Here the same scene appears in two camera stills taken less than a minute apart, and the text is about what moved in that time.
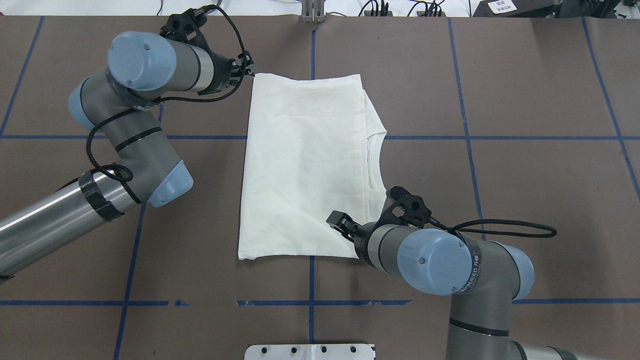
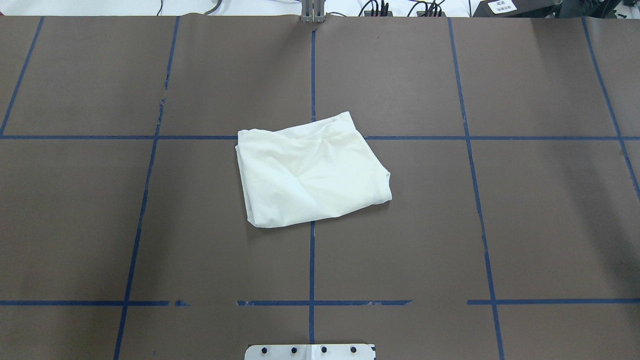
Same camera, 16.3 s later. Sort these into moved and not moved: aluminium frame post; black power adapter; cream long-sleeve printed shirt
Moved: cream long-sleeve printed shirt
Not moved: black power adapter; aluminium frame post
